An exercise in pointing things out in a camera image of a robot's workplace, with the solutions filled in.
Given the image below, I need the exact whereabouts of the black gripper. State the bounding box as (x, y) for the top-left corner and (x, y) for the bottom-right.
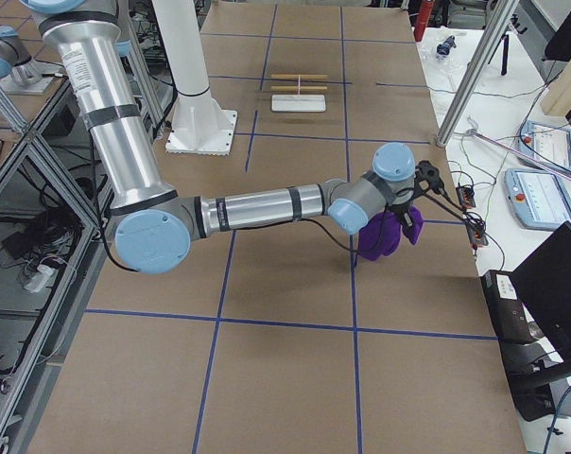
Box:
(389, 187), (416, 226)

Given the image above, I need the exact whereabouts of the purple towel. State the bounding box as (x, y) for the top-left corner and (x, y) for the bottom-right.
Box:
(357, 206), (424, 261)

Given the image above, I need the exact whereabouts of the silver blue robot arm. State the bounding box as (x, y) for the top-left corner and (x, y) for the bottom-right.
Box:
(0, 26), (65, 95)
(28, 1), (424, 274)

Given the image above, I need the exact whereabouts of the lower blue teach pendant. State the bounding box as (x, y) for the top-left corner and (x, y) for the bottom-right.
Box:
(504, 168), (571, 232)

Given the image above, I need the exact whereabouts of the blue teach pendant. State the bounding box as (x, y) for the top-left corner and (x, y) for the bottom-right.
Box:
(518, 120), (571, 174)
(504, 168), (571, 232)

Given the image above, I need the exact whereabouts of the upper blue teach pendant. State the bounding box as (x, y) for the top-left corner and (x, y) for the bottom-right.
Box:
(518, 120), (571, 174)

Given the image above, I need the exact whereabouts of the black computer monitor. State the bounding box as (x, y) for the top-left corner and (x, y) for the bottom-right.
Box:
(510, 221), (571, 359)

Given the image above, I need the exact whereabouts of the black tripod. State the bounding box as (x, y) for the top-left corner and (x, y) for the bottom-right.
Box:
(488, 33), (510, 76)

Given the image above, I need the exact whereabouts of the red cylinder tube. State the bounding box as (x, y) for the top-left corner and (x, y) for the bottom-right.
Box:
(414, 0), (434, 31)

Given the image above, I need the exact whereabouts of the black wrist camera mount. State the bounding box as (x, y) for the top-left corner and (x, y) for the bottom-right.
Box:
(414, 160), (445, 196)

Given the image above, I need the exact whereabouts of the aluminium frame post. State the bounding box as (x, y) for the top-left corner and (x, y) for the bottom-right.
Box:
(436, 0), (519, 148)

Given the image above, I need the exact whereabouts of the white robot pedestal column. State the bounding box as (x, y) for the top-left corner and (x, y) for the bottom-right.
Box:
(154, 1), (237, 156)

